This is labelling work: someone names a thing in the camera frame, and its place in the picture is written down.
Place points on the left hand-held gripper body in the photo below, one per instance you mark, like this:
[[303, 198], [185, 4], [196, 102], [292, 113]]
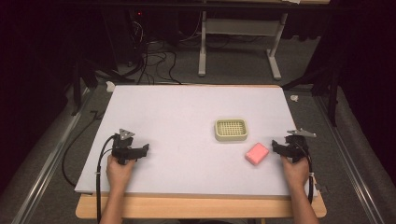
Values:
[[123, 146]]

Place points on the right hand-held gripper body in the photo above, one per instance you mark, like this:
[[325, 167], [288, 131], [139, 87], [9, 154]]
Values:
[[295, 144]]

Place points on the pink soap bar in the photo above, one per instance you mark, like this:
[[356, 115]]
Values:
[[257, 153]]

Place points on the beige soap dish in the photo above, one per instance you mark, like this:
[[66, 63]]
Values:
[[231, 129]]

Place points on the person's left hand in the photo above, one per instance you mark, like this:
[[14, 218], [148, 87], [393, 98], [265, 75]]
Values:
[[118, 174]]

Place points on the person's right hand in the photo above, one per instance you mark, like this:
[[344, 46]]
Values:
[[295, 174]]

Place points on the white foam mat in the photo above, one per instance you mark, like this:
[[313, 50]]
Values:
[[186, 137]]

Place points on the crumpled white paper scrap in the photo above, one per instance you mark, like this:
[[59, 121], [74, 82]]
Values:
[[294, 98], [110, 86]]

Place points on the black tripod stand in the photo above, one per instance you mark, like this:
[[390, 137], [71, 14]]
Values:
[[323, 84], [85, 81]]

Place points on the wooden table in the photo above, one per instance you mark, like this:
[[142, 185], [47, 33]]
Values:
[[199, 205]]

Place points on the metal floor rail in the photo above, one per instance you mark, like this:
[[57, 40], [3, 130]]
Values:
[[49, 158], [348, 158]]

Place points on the white metal desk frame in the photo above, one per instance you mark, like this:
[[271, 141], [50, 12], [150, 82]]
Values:
[[236, 37]]

